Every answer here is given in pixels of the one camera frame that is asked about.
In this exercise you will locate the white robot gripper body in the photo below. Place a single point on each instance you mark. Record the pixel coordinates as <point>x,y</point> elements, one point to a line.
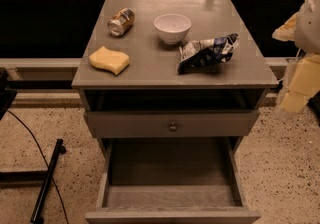
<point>309,29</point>

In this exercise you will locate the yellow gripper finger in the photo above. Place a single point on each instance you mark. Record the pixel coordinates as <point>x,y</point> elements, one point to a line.
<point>286,31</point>
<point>303,84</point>

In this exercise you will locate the blue chip bag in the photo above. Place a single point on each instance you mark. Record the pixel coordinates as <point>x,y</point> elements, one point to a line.
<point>198,54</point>

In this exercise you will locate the grey wooden drawer cabinet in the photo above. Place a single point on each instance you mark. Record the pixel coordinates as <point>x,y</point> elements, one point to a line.
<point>151,81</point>

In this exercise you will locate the open grey bottom drawer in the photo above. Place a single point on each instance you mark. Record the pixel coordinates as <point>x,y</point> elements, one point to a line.
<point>171,181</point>

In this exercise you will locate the grey middle drawer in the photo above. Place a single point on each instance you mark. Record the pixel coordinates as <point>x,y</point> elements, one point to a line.
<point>170,124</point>

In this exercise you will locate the white ceramic bowl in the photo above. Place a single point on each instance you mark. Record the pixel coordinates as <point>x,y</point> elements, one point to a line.
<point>172,28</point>

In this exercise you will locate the crushed orange soda can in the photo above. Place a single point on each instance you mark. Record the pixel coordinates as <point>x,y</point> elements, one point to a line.
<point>121,22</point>

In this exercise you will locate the yellow sponge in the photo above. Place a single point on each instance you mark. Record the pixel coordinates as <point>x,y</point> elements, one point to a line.
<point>109,60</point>

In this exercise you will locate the black stand base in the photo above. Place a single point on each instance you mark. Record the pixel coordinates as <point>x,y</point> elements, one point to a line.
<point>44,178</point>

